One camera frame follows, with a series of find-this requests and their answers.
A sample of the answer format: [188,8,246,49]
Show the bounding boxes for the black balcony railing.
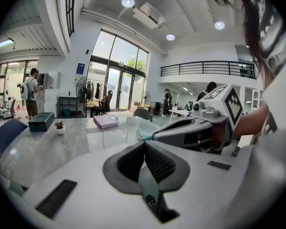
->
[160,60,257,80]

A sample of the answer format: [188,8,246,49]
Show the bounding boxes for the person's right hand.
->
[210,121,234,150]

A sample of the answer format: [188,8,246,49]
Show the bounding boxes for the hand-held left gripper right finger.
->
[144,140,245,229]

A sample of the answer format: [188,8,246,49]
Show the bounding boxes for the white round backpack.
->
[20,82,31,101]

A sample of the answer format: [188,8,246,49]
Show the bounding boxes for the person's printed grey shirt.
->
[240,0,286,152]

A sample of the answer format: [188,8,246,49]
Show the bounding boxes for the black shelf desk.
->
[59,96,78,116]

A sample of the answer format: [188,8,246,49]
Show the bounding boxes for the dark blue tissue box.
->
[28,112,55,132]

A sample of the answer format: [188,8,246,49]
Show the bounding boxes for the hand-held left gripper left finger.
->
[23,140,163,229]

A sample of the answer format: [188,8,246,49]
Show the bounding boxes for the black standing fan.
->
[76,76,92,118]

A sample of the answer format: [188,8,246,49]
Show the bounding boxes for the white cabinet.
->
[37,71,61,113]

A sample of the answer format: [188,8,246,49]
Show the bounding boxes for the light green cloth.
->
[135,123,163,143]

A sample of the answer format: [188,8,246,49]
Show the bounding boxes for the white ceiling air conditioner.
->
[133,2,166,30]

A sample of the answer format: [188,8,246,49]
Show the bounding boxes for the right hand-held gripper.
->
[152,83,244,150]

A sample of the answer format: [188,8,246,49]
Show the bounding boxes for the ceiling tube light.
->
[0,39,15,49]

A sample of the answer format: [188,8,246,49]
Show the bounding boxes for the pink book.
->
[93,115,119,130]

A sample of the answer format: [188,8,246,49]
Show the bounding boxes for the white table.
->
[168,108,194,124]

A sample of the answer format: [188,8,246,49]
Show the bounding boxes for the black office chair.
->
[90,89,113,118]

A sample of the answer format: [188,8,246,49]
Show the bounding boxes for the dark blue chair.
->
[0,118,29,157]

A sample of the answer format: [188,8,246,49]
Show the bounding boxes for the person's right forearm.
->
[235,104,270,137]

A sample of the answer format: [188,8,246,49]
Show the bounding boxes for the clothes rack with garments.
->
[85,80,103,102]

